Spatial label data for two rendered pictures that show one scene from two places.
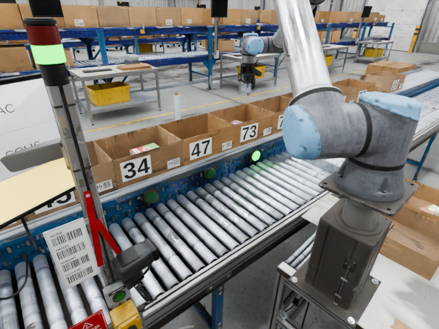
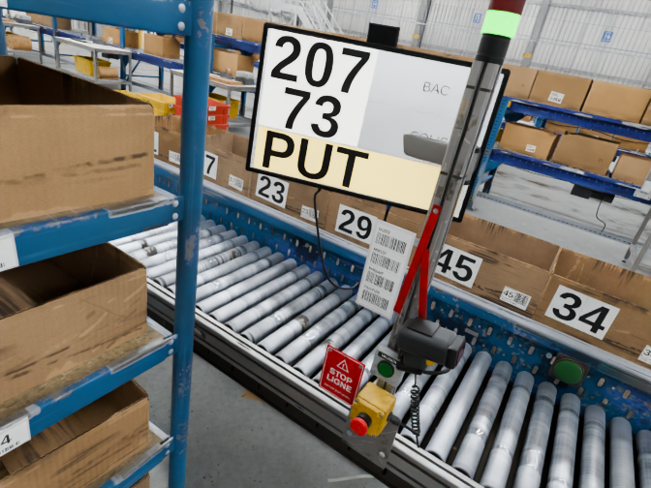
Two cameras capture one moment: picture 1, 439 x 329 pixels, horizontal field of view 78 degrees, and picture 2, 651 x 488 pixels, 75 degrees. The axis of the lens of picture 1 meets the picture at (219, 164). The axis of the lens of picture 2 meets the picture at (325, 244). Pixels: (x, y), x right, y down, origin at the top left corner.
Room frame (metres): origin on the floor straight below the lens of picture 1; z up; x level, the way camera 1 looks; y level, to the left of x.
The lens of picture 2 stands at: (0.06, -0.30, 1.53)
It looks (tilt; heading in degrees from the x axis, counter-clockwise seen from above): 25 degrees down; 68
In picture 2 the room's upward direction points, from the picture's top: 11 degrees clockwise
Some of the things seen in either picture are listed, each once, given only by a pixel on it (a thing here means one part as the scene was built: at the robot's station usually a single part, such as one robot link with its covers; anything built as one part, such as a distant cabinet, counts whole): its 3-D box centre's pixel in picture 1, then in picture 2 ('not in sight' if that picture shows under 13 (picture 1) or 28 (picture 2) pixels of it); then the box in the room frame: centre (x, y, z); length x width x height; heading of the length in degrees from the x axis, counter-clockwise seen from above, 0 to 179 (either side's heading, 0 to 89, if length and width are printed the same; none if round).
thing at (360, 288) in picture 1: (344, 252); not in sight; (0.70, -0.46, 0.91); 0.26 x 0.26 x 0.33; 45
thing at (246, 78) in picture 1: (247, 72); not in sight; (1.78, -0.17, 1.34); 0.09 x 0.08 x 0.12; 132
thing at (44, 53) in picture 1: (46, 44); (504, 14); (0.53, 0.32, 1.62); 0.05 x 0.05 x 0.06
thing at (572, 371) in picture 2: (152, 198); (568, 372); (1.15, 0.35, 0.81); 0.07 x 0.01 x 0.07; 129
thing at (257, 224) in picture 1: (232, 205); not in sight; (1.20, -0.08, 0.72); 0.52 x 0.05 x 0.05; 39
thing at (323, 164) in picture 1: (312, 160); not in sight; (1.68, -0.66, 0.76); 0.46 x 0.01 x 0.09; 39
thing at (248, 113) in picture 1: (241, 124); not in sight; (1.85, -0.15, 0.96); 0.39 x 0.29 x 0.17; 129
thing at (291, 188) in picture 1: (278, 183); not in sight; (1.45, -0.38, 0.72); 0.52 x 0.05 x 0.05; 39
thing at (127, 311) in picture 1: (138, 314); (386, 420); (0.50, 0.25, 0.84); 0.15 x 0.09 x 0.07; 129
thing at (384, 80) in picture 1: (384, 81); not in sight; (3.34, -1.97, 0.96); 0.39 x 0.29 x 0.17; 129
